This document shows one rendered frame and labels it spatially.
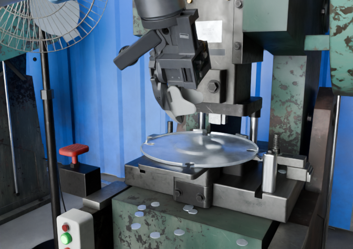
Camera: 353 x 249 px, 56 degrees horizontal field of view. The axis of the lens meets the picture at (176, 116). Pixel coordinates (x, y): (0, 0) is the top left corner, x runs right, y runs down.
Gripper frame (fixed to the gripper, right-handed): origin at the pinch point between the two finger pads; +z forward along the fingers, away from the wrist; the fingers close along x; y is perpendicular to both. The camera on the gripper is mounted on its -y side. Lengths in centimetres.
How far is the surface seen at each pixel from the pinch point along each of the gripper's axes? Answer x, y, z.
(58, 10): 53, -76, -6
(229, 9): 29.8, 2.3, -9.9
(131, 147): 107, -116, 119
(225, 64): 24.4, 1.6, 1.6
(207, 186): 4.2, 1.2, 23.1
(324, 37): 43.3, 22.2, 3.3
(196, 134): 22.0, -9.0, 23.1
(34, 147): 58, -151, 83
